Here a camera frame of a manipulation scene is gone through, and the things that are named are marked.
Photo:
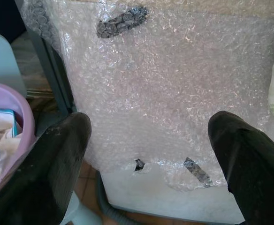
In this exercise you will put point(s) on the tiny black tape scrap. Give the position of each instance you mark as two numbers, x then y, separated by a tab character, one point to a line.
139	164

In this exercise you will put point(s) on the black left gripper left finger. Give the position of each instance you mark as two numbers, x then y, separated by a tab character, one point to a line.
40	178

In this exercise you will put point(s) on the white washing machine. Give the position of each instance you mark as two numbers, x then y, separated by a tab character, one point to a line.
151	199

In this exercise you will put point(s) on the dark grey door frame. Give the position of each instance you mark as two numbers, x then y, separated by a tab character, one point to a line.
55	77

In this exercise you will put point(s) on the long black tape strip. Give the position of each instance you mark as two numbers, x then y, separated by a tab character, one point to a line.
120	23

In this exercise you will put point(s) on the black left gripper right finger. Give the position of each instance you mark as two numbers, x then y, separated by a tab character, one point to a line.
256	168

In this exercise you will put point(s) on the purple plastic basin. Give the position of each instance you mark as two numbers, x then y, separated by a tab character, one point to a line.
22	105

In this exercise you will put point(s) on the short black tape strip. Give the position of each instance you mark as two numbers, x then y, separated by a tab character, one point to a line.
196	172

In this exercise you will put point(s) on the clear bubble wrap sheet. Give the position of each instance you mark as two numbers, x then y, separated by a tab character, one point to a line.
162	93

